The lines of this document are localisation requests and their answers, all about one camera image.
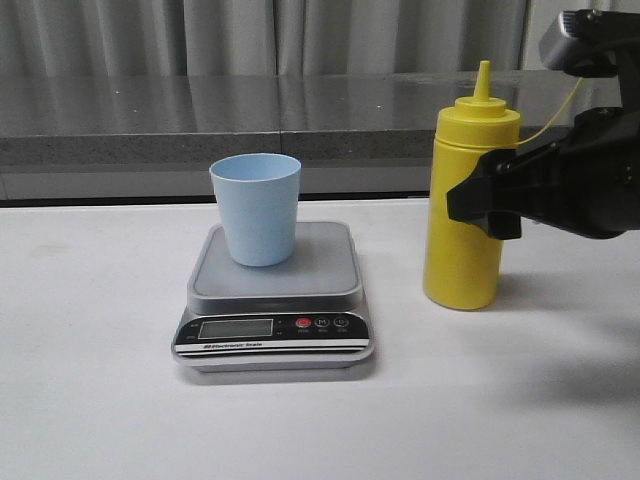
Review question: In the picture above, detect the grey curtain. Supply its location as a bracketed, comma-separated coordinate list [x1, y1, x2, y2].
[1, 1, 529, 77]

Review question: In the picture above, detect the silver digital kitchen scale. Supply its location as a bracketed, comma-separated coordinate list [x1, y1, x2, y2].
[171, 221, 375, 373]

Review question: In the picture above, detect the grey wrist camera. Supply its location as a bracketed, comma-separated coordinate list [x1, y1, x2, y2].
[538, 9, 639, 78]

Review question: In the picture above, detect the yellow squeeze bottle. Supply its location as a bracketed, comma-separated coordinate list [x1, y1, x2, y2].
[423, 60, 541, 311]

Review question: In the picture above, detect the light blue plastic cup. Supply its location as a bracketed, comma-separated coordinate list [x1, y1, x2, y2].
[209, 153, 302, 267]

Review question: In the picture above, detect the grey stone counter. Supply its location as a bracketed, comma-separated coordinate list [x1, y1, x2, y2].
[0, 69, 640, 202]

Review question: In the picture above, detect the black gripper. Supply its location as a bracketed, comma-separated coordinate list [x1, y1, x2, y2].
[446, 108, 639, 239]

